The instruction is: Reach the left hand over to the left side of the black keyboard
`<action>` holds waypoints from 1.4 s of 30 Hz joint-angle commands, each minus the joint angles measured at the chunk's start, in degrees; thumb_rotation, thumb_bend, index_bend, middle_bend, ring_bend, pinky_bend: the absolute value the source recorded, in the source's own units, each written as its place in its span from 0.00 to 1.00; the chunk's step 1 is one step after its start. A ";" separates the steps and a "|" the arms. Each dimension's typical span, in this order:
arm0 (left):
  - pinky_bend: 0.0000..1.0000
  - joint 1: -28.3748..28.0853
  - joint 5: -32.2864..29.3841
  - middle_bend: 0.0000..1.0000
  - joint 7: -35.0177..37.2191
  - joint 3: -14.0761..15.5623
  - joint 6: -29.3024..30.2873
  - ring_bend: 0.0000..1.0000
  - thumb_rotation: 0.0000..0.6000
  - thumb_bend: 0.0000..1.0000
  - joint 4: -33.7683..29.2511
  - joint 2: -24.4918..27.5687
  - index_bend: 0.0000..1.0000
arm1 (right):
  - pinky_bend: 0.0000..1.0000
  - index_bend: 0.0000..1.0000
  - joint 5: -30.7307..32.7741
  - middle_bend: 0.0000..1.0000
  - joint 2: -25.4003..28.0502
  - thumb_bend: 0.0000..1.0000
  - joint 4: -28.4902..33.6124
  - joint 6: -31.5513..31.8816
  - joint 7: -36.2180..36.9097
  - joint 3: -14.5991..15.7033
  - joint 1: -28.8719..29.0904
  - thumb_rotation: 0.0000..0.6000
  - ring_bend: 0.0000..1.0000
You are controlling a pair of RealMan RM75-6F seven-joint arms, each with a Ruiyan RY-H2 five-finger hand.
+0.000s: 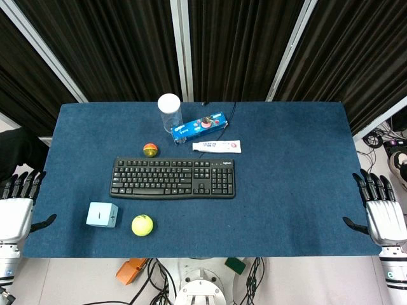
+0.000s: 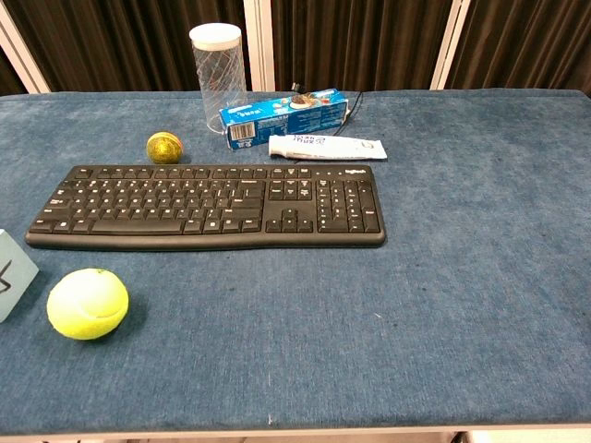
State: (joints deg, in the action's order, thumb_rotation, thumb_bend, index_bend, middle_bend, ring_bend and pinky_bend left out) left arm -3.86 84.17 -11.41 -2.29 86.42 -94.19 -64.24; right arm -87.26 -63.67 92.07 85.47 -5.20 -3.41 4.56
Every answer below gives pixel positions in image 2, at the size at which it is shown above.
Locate black computer keyboard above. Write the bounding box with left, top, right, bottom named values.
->
left=24, top=163, right=387, bottom=252

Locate white toothpaste tube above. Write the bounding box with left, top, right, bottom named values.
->
left=268, top=134, right=389, bottom=162

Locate blue cookie box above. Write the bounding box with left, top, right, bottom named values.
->
left=218, top=88, right=350, bottom=151

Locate blue table cloth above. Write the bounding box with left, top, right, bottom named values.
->
left=0, top=88, right=591, bottom=437

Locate small glittery gold ball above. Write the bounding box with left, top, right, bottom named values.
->
left=146, top=131, right=185, bottom=165

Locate clear plastic canister white lid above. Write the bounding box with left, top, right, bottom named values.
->
left=188, top=22, right=248, bottom=135

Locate yellow tennis ball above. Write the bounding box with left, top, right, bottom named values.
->
left=46, top=268, right=130, bottom=341

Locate dark brown curtain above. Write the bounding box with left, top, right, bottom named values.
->
left=0, top=0, right=591, bottom=97

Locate white frame post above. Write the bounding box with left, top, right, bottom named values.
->
left=0, top=3, right=51, bottom=95
left=243, top=0, right=276, bottom=92
left=428, top=0, right=473, bottom=91

